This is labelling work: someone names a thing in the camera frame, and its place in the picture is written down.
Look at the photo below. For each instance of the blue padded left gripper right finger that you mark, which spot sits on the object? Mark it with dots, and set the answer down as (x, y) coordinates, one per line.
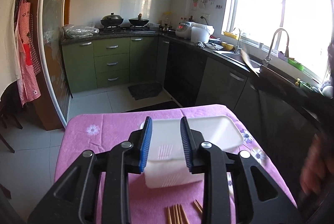
(186, 137)

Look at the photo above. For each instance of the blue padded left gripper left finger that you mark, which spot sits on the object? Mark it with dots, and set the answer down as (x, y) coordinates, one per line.
(146, 135)

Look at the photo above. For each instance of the white plastic utensil holder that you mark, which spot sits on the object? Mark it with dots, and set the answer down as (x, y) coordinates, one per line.
(193, 150)

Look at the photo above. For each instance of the light bamboo chopstick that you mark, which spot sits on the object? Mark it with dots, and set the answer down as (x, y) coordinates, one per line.
(183, 213)
(173, 214)
(169, 217)
(178, 214)

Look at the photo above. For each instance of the clear plastic spoon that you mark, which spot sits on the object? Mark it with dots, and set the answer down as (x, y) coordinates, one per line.
(252, 66)

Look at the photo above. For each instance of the green kitchen cabinets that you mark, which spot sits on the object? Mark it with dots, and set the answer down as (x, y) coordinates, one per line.
(112, 42)

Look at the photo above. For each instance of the chrome kitchen faucet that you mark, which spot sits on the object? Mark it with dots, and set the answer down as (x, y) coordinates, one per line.
(275, 44)

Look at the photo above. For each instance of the person's right hand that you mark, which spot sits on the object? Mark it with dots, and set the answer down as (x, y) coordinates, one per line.
(314, 169)

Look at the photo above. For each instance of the purple floral tablecloth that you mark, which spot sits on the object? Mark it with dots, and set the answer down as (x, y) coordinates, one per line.
(101, 132)

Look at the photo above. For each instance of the dark floor mat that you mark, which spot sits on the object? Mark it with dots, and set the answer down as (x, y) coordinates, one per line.
(146, 90)

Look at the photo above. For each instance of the small chrome tap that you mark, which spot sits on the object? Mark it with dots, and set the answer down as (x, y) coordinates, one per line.
(237, 49)

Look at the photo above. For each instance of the white plastic container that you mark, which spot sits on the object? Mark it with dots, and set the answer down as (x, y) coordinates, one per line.
(201, 33)

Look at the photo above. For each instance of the white rice cooker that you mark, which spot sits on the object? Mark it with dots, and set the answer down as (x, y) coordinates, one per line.
(184, 30)

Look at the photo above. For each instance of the gas stove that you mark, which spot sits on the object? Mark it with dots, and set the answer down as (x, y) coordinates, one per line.
(131, 29)

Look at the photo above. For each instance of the black lidded wok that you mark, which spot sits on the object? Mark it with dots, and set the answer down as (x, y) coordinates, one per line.
(111, 21)

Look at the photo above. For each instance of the plastic bag on counter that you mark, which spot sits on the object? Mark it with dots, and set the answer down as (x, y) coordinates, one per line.
(72, 31)

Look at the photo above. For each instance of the pink checkered apron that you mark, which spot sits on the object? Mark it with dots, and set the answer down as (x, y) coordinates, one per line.
(27, 56)

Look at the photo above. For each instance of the white hanging cloth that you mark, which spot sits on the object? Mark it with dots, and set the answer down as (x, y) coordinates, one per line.
(9, 67)

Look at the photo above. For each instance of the black wok with handle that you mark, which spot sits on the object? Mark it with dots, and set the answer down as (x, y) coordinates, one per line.
(138, 21)

